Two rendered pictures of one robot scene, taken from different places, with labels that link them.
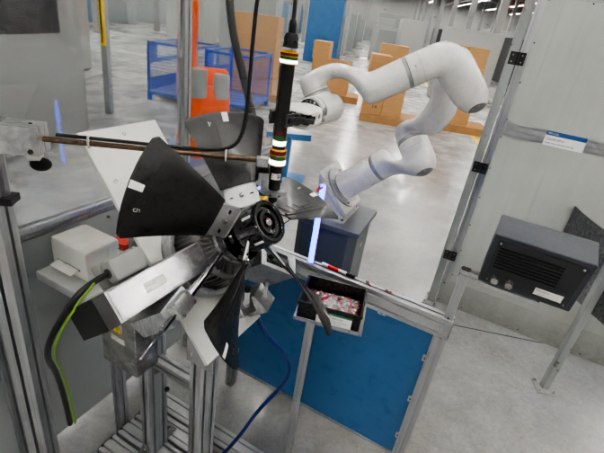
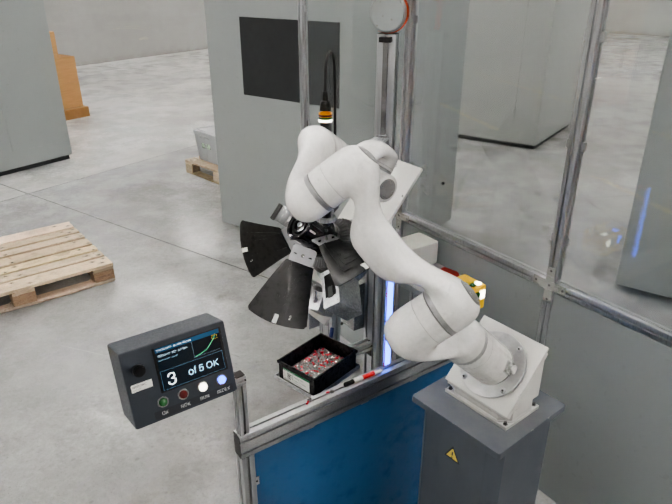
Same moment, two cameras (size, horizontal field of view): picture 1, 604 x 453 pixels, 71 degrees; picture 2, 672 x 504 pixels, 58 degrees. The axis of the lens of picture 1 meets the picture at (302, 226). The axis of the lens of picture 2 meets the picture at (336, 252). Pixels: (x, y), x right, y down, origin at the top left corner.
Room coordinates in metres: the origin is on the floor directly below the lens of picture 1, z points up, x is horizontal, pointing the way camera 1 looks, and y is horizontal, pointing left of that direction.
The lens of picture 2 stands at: (2.08, -1.56, 2.04)
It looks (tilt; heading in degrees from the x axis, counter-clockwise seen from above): 25 degrees down; 120
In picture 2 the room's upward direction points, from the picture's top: straight up
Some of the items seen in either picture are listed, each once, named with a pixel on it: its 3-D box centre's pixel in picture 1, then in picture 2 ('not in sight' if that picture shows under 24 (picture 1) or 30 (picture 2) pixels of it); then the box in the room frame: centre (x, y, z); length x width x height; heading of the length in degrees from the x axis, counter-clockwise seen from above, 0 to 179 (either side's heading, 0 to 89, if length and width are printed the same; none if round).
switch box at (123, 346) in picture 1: (129, 333); (361, 299); (1.01, 0.49, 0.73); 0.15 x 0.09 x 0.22; 65
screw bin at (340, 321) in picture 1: (332, 303); (317, 363); (1.18, -0.14, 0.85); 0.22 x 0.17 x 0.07; 80
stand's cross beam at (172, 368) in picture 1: (177, 371); (352, 350); (1.05, 0.35, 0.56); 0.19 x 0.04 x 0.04; 65
